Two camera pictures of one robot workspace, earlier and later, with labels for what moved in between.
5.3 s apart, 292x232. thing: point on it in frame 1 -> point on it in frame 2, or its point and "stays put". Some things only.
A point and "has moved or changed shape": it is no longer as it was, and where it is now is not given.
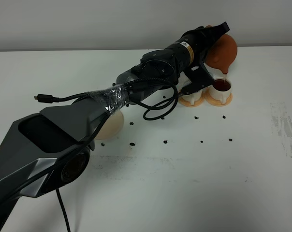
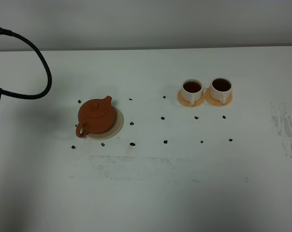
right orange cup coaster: x=216 y=102 stays put
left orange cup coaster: x=188 y=103 stays put
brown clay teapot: x=223 y=52 has moved or changed shape
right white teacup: x=220 y=89 stays put
